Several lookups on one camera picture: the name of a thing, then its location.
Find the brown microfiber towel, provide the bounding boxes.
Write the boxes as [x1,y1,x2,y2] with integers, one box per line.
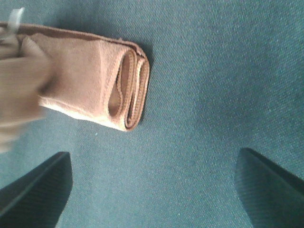
[0,8,150,152]

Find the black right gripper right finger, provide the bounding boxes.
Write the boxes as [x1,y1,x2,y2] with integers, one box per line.
[235,148,304,228]

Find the black fabric table cover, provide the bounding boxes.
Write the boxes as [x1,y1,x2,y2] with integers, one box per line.
[0,0,304,228]

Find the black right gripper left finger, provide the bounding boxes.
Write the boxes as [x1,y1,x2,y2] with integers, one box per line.
[0,152,73,228]

